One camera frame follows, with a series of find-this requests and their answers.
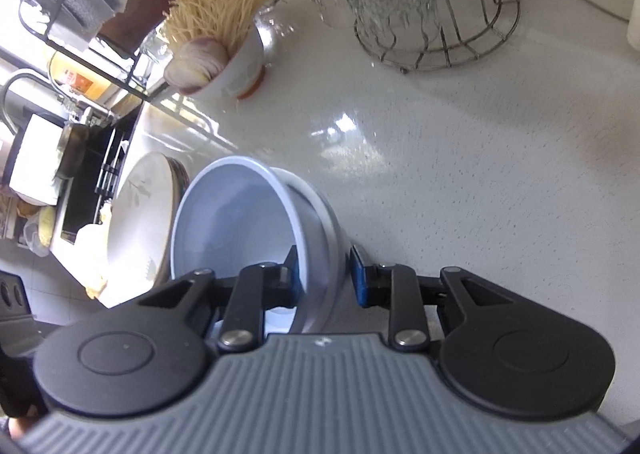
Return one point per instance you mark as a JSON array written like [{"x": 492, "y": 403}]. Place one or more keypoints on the white bowl with orange foot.
[{"x": 235, "y": 68}]

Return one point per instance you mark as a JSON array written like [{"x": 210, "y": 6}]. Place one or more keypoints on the black sink drain rack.
[{"x": 107, "y": 168}]

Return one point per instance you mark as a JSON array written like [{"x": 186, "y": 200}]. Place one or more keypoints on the light blue plastic bowl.
[
  {"x": 225, "y": 219},
  {"x": 325, "y": 254}
]

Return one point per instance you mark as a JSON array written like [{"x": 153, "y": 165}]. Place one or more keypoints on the yellow dish cloth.
[{"x": 92, "y": 239}]

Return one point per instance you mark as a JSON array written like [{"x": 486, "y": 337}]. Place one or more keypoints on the clear drinking glass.
[{"x": 154, "y": 53}]

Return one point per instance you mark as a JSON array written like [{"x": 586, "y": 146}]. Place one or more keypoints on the pale purple onion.
[{"x": 197, "y": 63}]

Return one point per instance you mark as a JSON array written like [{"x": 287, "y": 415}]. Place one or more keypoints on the black dish rack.
[{"x": 132, "y": 64}]

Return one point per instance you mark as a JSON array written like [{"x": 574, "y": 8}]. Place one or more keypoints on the white floral plate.
[{"x": 140, "y": 229}]

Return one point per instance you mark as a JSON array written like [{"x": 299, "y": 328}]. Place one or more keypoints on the dark metal pot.
[{"x": 70, "y": 148}]

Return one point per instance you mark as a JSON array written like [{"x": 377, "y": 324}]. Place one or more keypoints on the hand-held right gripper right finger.
[{"x": 359, "y": 279}]

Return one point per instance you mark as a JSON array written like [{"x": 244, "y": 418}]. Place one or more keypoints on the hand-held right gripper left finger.
[{"x": 287, "y": 284}]

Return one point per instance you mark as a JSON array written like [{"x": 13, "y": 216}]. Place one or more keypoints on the yellow detergent bottle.
[{"x": 75, "y": 78}]

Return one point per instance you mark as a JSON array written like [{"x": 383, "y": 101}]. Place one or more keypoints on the white towel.
[{"x": 35, "y": 158}]

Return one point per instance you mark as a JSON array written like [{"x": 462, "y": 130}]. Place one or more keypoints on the bundle of dried noodles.
[{"x": 220, "y": 3}]

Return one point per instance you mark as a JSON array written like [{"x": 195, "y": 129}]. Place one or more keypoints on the chrome curved faucet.
[{"x": 30, "y": 76}]

